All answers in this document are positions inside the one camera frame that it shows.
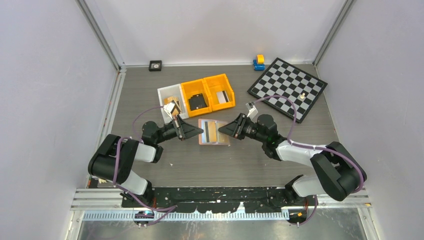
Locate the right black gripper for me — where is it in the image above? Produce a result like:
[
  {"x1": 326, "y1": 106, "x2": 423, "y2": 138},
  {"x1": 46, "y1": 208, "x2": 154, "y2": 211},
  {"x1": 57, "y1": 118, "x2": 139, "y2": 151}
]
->
[{"x1": 218, "y1": 113, "x2": 267, "y2": 144}]

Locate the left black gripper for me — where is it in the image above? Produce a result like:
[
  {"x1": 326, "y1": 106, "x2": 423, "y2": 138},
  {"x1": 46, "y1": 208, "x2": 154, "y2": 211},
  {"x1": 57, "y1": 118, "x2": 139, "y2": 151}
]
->
[{"x1": 155, "y1": 114, "x2": 203, "y2": 144}]

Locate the tan leather card holder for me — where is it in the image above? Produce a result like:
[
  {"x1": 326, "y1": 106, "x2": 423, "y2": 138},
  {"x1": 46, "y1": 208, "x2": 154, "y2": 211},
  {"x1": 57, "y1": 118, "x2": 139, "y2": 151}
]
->
[{"x1": 198, "y1": 118, "x2": 230, "y2": 146}]

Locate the gold striped card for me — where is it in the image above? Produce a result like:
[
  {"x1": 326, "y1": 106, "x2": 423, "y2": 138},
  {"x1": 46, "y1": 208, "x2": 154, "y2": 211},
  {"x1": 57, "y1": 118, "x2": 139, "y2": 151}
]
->
[{"x1": 201, "y1": 120, "x2": 217, "y2": 144}]

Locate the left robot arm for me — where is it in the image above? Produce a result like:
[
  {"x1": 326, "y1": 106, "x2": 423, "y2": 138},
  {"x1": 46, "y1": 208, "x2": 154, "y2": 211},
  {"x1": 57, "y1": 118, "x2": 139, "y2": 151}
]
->
[{"x1": 87, "y1": 116, "x2": 204, "y2": 207}]

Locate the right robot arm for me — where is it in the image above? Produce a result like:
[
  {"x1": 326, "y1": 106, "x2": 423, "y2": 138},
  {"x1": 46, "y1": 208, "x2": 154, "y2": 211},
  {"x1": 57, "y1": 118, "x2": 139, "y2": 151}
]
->
[{"x1": 218, "y1": 113, "x2": 367, "y2": 205}]

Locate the black card in bin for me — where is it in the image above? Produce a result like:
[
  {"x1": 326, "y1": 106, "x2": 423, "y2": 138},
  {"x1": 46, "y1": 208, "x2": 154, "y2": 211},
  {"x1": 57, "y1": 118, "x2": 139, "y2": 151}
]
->
[{"x1": 188, "y1": 93, "x2": 207, "y2": 111}]

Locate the gold card in white bin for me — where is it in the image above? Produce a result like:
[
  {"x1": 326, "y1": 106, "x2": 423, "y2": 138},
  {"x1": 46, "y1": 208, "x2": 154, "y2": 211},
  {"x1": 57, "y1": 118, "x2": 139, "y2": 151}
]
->
[{"x1": 163, "y1": 96, "x2": 181, "y2": 108}]

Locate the white striped card in bin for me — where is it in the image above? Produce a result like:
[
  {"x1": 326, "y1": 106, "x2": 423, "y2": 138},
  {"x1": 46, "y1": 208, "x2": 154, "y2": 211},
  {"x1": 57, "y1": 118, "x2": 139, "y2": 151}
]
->
[{"x1": 216, "y1": 90, "x2": 230, "y2": 104}]

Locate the white plastic bin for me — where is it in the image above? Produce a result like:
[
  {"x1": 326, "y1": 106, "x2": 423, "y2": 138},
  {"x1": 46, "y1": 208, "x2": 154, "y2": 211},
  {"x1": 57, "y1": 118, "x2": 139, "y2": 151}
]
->
[{"x1": 157, "y1": 83, "x2": 189, "y2": 119}]

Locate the left orange plastic bin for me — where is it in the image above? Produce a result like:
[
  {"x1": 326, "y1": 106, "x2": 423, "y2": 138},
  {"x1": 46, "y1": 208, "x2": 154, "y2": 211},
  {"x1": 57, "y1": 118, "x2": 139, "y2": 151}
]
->
[{"x1": 181, "y1": 78, "x2": 213, "y2": 118}]

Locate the orange plastic bin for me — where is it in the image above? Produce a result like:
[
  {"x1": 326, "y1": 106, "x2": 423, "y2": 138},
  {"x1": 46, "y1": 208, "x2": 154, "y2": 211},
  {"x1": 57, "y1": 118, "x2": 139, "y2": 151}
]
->
[
  {"x1": 181, "y1": 78, "x2": 213, "y2": 118},
  {"x1": 204, "y1": 73, "x2": 236, "y2": 112}
]

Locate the right orange plastic bin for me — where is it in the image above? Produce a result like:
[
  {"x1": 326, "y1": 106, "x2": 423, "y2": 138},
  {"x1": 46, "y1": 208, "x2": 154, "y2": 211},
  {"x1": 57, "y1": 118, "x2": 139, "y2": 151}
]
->
[{"x1": 204, "y1": 73, "x2": 236, "y2": 112}]

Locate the blue and yellow toy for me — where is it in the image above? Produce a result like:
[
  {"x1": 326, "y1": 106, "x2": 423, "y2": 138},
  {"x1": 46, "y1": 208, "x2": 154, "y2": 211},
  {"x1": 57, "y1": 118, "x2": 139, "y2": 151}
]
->
[{"x1": 252, "y1": 54, "x2": 265, "y2": 71}]

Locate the black and white chessboard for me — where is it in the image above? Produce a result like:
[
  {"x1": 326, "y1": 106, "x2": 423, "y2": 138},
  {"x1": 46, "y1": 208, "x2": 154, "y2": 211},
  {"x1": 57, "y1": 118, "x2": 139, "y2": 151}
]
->
[{"x1": 247, "y1": 57, "x2": 328, "y2": 124}]

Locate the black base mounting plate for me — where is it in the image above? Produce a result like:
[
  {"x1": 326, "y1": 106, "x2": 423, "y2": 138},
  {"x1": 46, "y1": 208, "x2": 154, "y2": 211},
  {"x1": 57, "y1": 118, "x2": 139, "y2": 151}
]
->
[{"x1": 121, "y1": 186, "x2": 315, "y2": 214}]

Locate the small black square device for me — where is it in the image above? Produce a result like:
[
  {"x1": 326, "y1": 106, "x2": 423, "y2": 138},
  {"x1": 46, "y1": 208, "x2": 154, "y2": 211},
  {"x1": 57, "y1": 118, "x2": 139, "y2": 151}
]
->
[{"x1": 148, "y1": 60, "x2": 163, "y2": 72}]

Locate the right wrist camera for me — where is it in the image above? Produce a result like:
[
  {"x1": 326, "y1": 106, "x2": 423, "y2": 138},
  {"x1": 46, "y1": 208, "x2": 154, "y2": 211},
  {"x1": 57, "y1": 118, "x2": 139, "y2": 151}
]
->
[{"x1": 245, "y1": 101, "x2": 259, "y2": 119}]

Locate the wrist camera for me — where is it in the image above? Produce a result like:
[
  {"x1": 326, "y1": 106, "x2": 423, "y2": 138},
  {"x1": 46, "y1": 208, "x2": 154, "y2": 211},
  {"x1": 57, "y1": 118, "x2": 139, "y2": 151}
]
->
[
  {"x1": 163, "y1": 100, "x2": 181, "y2": 119},
  {"x1": 245, "y1": 101, "x2": 259, "y2": 119}
]

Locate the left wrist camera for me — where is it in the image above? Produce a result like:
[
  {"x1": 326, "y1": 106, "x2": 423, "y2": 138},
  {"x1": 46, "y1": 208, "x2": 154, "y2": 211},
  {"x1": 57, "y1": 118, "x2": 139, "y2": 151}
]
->
[{"x1": 163, "y1": 100, "x2": 181, "y2": 119}]

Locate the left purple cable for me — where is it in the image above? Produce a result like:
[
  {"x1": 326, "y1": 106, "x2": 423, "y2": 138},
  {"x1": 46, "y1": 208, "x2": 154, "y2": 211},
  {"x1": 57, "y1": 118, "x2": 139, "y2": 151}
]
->
[{"x1": 112, "y1": 105, "x2": 178, "y2": 227}]

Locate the cream chess piece near rail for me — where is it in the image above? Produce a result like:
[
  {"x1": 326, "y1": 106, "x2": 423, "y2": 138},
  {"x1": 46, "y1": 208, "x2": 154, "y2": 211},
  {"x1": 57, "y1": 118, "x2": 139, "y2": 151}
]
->
[{"x1": 98, "y1": 178, "x2": 108, "y2": 184}]

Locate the aluminium front rail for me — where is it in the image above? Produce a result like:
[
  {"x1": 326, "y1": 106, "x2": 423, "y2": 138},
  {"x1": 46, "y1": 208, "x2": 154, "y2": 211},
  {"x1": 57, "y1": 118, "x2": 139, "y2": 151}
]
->
[{"x1": 70, "y1": 185, "x2": 373, "y2": 212}]

